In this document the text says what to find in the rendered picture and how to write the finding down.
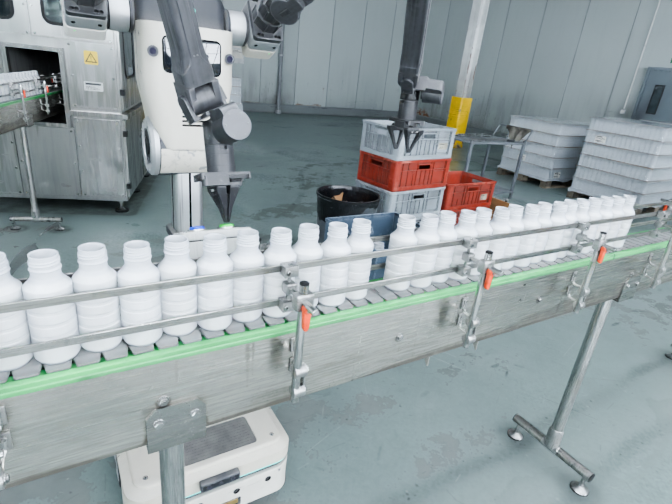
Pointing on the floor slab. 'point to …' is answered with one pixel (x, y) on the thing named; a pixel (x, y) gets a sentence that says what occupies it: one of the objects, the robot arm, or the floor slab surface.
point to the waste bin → (327, 207)
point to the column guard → (460, 107)
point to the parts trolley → (488, 154)
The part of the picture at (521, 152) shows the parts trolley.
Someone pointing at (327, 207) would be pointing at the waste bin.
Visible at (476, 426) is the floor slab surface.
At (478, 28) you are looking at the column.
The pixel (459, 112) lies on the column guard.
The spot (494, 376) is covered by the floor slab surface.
